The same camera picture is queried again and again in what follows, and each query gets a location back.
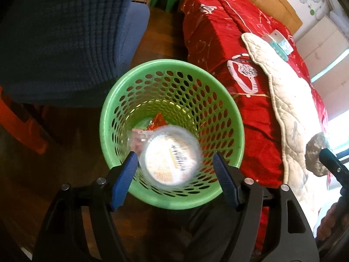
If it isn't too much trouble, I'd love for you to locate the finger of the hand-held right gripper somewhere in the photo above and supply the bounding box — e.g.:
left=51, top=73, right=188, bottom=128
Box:
left=319, top=148, right=349, bottom=189

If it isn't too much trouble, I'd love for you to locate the person's right hand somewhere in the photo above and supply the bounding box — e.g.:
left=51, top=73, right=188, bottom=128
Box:
left=316, top=202, right=341, bottom=241

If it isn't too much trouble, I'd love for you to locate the dark blue office chair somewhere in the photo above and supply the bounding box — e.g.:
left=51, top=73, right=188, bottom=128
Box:
left=0, top=0, right=151, bottom=107

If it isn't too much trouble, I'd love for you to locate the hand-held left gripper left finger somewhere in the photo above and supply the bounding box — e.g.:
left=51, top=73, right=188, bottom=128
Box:
left=32, top=151, right=139, bottom=262

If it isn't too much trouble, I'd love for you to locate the pink white wrapper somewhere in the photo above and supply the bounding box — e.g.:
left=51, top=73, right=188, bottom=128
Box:
left=127, top=128, right=150, bottom=153

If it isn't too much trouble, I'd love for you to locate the orange plastic stool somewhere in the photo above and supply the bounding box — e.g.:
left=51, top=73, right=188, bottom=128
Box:
left=0, top=87, right=50, bottom=155

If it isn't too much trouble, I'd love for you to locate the clear round plastic container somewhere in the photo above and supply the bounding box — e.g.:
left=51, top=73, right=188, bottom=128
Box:
left=139, top=124, right=202, bottom=187

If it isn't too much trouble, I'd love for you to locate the white wardrobe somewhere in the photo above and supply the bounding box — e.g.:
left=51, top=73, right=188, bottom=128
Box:
left=296, top=15, right=349, bottom=121

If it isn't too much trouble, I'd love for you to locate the person's grey trouser leg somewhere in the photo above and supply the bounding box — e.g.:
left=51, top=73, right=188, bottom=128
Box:
left=153, top=200, right=246, bottom=262

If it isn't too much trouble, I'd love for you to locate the orange snack wrapper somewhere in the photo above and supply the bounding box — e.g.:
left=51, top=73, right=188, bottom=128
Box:
left=147, top=114, right=167, bottom=131

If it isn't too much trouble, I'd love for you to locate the white tissue box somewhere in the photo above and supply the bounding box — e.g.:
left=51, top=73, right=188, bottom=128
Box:
left=269, top=30, right=294, bottom=53

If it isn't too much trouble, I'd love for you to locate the wooden bed headboard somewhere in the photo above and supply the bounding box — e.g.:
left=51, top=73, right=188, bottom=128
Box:
left=202, top=0, right=304, bottom=36

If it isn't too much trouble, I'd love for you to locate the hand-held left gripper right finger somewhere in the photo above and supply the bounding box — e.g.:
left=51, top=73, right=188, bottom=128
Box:
left=213, top=152, right=319, bottom=262

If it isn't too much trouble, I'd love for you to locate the teal tissue box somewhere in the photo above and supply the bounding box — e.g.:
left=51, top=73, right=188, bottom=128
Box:
left=263, top=34, right=289, bottom=60

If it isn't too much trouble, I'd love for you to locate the red printed blanket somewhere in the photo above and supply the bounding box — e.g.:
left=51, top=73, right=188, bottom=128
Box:
left=181, top=0, right=329, bottom=252

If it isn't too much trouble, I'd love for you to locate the green plastic perforated basket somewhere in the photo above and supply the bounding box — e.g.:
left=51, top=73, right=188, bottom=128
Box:
left=99, top=59, right=245, bottom=210

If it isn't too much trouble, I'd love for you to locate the grey paper ball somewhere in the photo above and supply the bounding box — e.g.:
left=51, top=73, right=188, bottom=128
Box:
left=305, top=132, right=332, bottom=176

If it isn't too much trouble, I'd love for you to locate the white quilted blanket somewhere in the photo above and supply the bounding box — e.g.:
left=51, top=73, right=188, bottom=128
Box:
left=241, top=33, right=332, bottom=219

